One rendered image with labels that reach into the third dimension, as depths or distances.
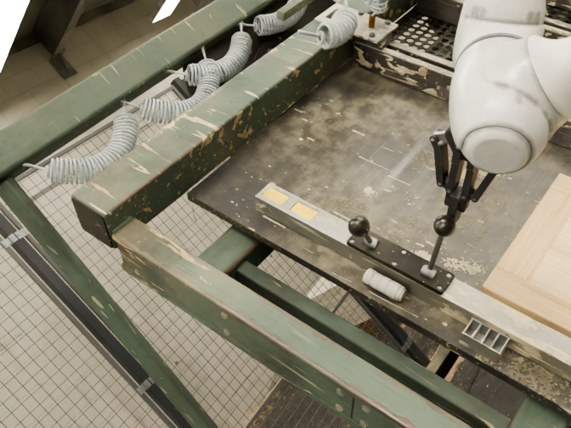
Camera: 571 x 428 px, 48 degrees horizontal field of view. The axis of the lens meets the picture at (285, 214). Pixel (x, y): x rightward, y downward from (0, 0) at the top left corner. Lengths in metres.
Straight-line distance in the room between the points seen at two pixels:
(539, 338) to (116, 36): 6.92
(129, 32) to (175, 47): 5.87
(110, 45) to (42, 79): 1.00
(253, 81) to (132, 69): 0.48
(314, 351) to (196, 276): 0.26
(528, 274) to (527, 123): 0.57
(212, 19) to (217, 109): 0.68
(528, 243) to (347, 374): 0.47
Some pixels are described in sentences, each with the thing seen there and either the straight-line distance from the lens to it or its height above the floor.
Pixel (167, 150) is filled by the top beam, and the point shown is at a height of 1.86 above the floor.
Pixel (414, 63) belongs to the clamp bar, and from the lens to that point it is 1.62.
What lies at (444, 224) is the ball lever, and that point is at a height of 1.44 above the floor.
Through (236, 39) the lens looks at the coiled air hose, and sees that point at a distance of 2.04.
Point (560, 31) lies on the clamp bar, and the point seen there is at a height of 1.47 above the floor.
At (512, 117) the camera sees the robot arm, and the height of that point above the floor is 1.57.
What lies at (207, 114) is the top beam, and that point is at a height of 1.87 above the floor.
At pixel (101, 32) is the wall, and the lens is 7.65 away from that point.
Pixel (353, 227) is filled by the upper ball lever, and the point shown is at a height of 1.53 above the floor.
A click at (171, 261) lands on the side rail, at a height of 1.69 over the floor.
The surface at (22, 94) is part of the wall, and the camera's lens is 6.81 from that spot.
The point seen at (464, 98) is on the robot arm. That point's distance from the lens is 0.74.
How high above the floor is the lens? 1.70
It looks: 4 degrees down
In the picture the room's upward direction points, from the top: 41 degrees counter-clockwise
